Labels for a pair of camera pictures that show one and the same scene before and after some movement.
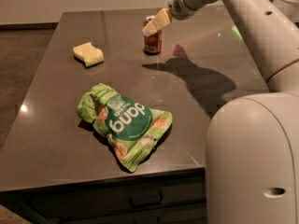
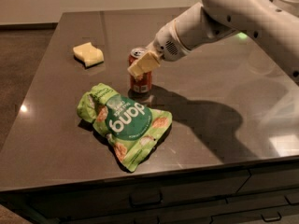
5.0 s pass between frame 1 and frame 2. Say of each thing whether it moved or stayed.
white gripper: moved
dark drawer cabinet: stayed
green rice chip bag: stayed
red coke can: moved
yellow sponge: stayed
